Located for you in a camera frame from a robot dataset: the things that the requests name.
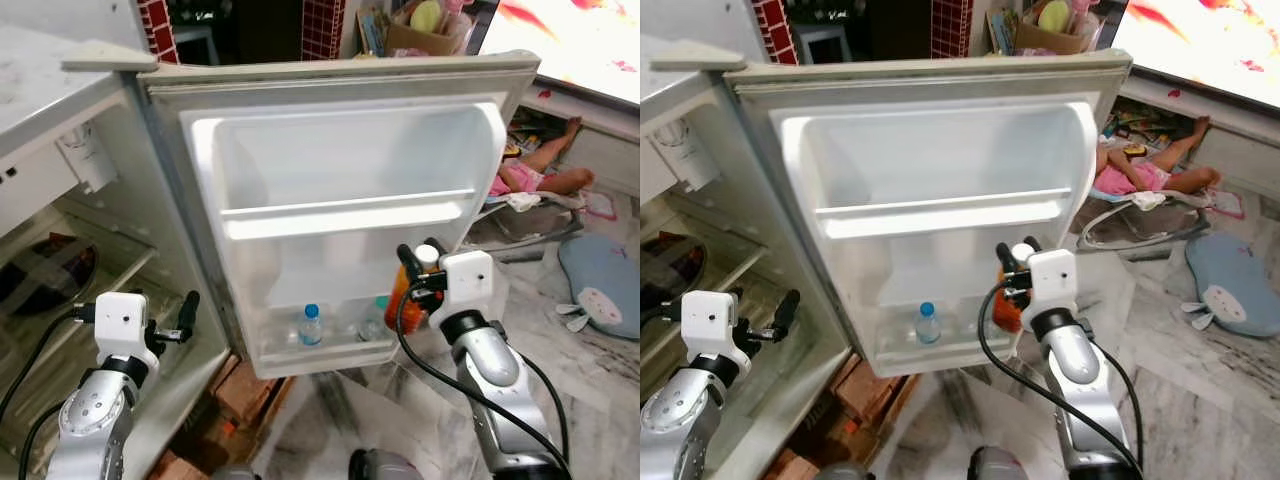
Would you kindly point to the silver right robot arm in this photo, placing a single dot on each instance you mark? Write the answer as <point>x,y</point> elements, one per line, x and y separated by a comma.
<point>490,362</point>
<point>1075,360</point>

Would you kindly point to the white fridge body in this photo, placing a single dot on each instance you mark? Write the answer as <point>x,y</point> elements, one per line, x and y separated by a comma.
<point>800,330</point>
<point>40,90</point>

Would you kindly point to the white fridge shelf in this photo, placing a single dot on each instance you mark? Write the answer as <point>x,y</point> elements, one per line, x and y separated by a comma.
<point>125,262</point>
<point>725,262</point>

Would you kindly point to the white fridge door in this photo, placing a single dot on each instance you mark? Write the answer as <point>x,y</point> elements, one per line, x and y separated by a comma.
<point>950,150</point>
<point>350,150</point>

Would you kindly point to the white fridge thermostat housing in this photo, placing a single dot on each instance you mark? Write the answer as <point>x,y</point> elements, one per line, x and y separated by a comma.
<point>690,155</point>
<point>88,160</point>

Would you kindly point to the dark plastic bag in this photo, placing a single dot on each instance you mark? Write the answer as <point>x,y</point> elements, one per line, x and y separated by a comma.
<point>670,272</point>
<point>45,275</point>

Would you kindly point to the grey baby bouncer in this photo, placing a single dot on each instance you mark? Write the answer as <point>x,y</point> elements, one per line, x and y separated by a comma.
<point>530,225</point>
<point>1150,225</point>

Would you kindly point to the blue cap water bottle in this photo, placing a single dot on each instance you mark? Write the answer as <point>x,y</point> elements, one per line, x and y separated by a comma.
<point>311,328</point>
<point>928,326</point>

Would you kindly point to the brown wooden pallet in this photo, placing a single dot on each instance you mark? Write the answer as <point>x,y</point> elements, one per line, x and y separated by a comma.
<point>860,395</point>
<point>245,395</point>

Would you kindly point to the child in pink clothes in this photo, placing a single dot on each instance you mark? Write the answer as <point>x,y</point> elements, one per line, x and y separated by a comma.
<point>525,178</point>
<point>1135,176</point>

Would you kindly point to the grey blue animal cushion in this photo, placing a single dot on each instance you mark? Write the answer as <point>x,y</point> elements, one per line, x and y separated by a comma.
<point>600,285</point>
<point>1235,285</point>

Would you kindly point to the white freezer compartment door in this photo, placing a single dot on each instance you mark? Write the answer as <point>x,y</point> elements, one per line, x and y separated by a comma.
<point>655,175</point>
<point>35,190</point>

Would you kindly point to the grey robot left leg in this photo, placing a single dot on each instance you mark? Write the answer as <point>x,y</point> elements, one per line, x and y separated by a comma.
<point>235,472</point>
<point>842,472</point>

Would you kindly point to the grey robot leg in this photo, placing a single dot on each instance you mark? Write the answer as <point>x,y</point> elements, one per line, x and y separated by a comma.
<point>1005,464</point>
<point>842,472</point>
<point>235,472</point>
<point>385,466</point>

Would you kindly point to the pink floor mat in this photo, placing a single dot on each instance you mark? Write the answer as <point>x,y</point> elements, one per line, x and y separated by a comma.
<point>602,205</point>
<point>1228,203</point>

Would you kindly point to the grey robot right leg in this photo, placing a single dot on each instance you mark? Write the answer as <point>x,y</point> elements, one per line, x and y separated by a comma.
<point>385,466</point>
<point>1005,464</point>

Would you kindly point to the white low TV cabinet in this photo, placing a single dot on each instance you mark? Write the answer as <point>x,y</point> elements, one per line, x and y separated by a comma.
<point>1240,150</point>
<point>610,140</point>

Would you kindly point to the cardboard box of toys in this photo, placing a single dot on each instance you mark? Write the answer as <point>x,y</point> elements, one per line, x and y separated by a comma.
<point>1050,38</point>
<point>425,38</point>

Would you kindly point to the red tiled column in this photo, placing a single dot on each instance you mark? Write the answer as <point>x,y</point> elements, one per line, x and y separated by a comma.
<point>772,30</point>
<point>322,28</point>
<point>952,28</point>
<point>157,30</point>

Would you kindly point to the bright TV screen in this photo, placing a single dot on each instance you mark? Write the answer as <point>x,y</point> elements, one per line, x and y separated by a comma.
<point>1200,40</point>
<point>580,40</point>

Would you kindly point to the grey stool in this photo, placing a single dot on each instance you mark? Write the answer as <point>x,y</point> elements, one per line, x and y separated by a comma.
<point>195,40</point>
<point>822,40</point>

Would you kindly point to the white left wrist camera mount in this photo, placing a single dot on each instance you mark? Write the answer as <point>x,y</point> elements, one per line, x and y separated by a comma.
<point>120,320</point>
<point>710,320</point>

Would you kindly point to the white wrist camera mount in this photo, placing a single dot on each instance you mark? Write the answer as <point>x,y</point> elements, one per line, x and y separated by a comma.
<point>466,280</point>
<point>120,320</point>
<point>1053,278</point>
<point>710,320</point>

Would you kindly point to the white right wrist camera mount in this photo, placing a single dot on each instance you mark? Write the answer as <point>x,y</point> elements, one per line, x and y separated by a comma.
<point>1053,278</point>
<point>466,280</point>

